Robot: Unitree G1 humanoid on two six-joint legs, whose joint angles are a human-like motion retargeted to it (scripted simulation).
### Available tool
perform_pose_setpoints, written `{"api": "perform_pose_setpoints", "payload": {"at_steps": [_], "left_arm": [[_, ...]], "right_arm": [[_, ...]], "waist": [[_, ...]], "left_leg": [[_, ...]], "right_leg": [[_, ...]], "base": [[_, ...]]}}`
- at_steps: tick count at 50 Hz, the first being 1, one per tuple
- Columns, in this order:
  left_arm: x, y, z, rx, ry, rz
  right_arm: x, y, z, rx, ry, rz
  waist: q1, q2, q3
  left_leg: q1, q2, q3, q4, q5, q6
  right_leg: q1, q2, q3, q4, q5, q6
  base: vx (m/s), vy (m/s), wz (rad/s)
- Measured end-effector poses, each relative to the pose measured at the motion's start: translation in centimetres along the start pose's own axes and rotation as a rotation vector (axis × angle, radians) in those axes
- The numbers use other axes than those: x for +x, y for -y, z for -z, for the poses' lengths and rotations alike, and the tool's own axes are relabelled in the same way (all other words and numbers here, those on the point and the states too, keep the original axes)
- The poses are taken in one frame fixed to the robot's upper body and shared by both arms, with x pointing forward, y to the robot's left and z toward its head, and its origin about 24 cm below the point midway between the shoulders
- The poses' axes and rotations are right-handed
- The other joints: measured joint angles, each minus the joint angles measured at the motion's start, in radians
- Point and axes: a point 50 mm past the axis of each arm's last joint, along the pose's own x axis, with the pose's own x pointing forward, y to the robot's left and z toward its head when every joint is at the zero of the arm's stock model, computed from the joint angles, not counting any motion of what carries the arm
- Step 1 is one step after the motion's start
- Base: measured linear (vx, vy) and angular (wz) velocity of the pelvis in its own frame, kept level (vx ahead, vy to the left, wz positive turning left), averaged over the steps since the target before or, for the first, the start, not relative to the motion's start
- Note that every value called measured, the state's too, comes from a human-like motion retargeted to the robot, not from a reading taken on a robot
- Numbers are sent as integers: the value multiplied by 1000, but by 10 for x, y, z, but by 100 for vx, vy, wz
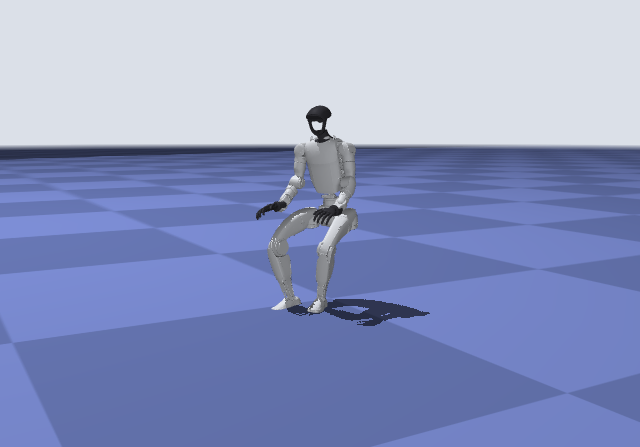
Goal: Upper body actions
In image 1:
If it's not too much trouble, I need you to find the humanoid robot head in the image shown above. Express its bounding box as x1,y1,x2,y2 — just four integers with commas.
306,106,333,143

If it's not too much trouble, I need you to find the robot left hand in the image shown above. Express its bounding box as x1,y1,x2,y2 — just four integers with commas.
313,205,343,225

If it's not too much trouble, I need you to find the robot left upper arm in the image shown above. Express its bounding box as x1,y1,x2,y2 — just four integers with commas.
337,141,356,188

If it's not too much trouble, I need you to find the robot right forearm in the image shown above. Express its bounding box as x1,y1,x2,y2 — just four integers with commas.
278,179,298,212

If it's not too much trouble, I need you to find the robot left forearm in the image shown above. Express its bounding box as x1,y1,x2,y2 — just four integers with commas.
334,177,356,216

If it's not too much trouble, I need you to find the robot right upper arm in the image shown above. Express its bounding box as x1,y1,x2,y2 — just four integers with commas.
290,143,306,189

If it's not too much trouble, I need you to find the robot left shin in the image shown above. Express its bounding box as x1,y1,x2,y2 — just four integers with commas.
316,245,336,301

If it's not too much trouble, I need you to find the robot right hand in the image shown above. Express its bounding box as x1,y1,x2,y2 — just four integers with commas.
256,201,287,220

